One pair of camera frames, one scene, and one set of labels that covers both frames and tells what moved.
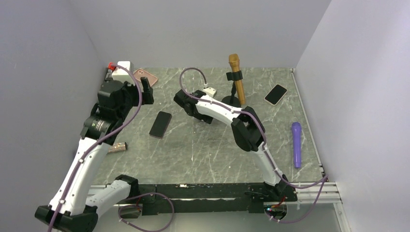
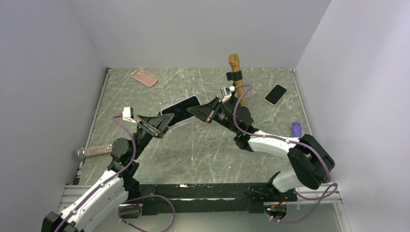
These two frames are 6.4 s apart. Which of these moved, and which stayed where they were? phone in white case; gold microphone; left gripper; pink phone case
Moved: left gripper
Stayed: phone in white case; gold microphone; pink phone case
